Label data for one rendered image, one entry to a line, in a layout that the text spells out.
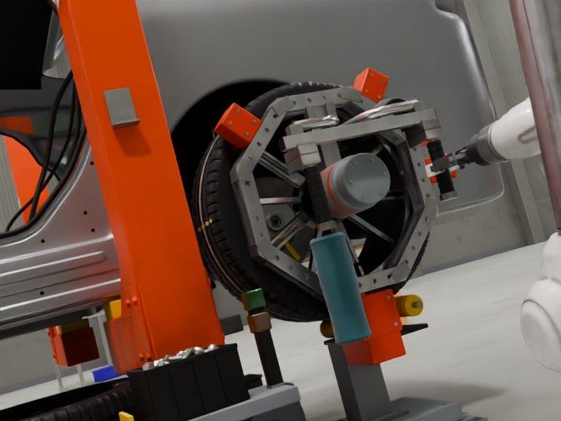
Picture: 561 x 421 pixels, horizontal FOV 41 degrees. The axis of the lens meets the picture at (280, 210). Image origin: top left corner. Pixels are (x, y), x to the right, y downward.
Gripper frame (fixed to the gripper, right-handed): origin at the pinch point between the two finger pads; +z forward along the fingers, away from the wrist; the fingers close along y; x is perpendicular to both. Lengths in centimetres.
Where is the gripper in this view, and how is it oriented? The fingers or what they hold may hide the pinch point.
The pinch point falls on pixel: (441, 167)
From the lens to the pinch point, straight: 189.4
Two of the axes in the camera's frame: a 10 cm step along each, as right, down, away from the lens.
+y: 9.0, -2.1, 3.8
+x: -2.6, -9.6, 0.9
